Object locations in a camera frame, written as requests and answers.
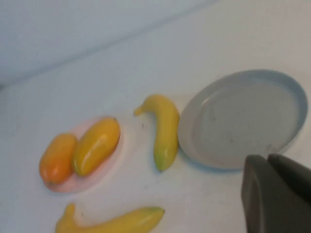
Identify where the pink round plate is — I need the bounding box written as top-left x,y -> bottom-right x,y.
42,116 -> 124,194

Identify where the orange mango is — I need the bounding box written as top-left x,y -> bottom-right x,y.
38,133 -> 79,185

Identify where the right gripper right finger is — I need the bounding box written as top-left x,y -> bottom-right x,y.
268,153 -> 311,204

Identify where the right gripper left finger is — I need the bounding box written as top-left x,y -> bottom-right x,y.
240,154 -> 311,233

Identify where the grey-blue round plate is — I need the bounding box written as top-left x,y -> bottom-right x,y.
178,69 -> 309,170

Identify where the long yellow banana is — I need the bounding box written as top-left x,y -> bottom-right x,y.
55,203 -> 166,233

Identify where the short curved yellow banana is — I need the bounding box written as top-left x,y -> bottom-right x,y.
133,94 -> 180,172

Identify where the yellow mango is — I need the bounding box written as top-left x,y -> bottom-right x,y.
71,117 -> 121,177

